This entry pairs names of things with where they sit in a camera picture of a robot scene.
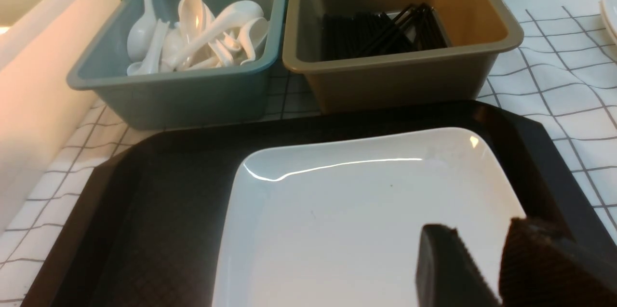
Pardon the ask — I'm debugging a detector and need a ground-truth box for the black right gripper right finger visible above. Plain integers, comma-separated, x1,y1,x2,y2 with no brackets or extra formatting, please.
498,217,617,307

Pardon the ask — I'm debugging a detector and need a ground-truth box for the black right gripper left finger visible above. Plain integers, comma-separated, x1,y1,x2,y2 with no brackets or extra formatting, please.
415,224,501,307

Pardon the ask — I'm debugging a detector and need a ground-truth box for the large white square plate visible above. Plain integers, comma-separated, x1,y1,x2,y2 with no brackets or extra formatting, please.
212,127,526,307

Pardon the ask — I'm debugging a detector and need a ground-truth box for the brown plastic bin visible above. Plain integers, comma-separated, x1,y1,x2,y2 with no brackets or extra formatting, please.
282,0,524,114

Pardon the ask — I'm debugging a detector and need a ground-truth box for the pile of black chopsticks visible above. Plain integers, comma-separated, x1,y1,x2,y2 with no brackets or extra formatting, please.
321,2,451,61

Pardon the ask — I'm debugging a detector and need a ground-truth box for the black serving tray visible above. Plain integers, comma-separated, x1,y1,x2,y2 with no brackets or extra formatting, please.
22,101,616,307

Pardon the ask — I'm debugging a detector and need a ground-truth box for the pile of white spoons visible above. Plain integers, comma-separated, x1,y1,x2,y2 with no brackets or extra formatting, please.
126,0,270,76

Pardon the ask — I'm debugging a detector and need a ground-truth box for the teal plastic bin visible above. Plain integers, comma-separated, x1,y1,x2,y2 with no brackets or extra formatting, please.
67,0,286,130

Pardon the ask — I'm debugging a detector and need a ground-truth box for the large white plastic tub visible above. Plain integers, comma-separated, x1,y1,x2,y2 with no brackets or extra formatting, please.
0,0,121,230

